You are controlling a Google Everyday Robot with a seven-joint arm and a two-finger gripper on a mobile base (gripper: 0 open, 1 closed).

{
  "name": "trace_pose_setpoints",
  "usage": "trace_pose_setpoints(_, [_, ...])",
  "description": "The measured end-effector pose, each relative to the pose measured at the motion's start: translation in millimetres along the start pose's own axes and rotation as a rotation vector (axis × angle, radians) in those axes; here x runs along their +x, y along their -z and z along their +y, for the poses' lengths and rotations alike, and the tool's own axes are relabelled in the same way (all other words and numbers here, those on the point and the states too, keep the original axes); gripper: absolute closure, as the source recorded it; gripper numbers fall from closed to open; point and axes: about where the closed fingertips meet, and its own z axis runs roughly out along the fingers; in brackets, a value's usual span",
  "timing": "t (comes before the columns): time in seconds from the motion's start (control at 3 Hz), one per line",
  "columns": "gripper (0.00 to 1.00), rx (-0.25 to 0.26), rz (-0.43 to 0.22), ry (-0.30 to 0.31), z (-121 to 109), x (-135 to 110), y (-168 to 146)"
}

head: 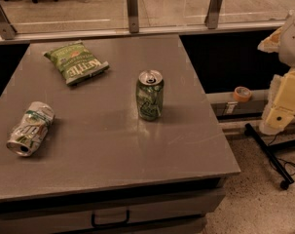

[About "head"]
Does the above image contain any crushed white green can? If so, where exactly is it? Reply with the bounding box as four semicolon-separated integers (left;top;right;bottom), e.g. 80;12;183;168
6;101;55;157

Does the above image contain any black cable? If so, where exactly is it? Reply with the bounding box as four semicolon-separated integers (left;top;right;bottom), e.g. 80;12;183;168
267;132;295;176

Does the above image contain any black drawer handle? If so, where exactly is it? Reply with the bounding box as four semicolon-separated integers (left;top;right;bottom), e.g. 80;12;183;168
91;210;130;229

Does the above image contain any green jalapeno chip bag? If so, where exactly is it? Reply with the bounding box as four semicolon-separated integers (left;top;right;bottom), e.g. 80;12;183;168
44;41;109;86

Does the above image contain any metal bracket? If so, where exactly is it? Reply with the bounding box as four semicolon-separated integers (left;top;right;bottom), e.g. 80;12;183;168
0;4;17;40
204;0;223;29
127;0;139;33

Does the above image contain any middle metal bracket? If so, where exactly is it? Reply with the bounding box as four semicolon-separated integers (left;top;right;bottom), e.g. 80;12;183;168
127;0;139;33

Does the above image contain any left metal bracket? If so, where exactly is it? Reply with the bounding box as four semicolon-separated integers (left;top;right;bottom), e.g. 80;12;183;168
0;4;17;40

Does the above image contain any grey drawer front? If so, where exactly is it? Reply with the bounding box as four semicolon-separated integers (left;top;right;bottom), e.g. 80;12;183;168
0;188;225;234

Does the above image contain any orange tape roll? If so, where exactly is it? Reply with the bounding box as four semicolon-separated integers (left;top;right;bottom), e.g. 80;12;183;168
233;86;252;102

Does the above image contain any green soda can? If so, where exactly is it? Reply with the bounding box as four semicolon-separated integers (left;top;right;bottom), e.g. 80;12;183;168
136;70;165;121

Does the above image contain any black wheeled stand base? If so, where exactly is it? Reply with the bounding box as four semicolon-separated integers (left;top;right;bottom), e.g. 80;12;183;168
244;123;295;190

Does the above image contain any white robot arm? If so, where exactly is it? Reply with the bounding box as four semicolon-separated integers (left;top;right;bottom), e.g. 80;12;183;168
257;11;295;136

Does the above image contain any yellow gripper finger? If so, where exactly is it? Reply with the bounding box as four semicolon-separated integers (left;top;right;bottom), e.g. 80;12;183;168
259;68;295;136
257;27;281;53

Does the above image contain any right metal bracket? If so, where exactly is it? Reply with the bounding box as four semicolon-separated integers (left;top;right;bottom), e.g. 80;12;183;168
204;0;223;29

